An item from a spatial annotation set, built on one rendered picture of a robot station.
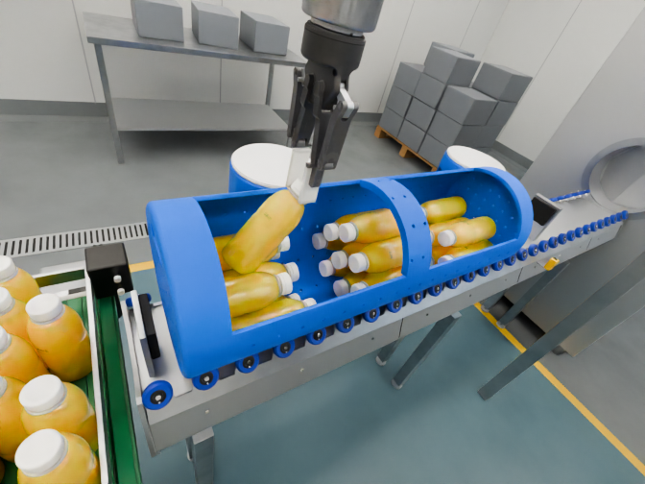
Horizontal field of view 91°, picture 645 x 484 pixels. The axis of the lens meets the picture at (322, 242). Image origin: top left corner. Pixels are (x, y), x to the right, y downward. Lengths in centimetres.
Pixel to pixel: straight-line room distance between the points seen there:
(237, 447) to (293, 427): 24
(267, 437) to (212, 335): 118
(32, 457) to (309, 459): 123
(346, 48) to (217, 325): 37
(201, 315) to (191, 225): 12
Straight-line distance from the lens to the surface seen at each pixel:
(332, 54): 42
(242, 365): 63
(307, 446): 162
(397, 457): 174
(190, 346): 46
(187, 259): 44
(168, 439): 71
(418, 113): 416
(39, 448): 51
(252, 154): 109
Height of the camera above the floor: 153
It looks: 39 degrees down
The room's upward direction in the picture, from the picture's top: 17 degrees clockwise
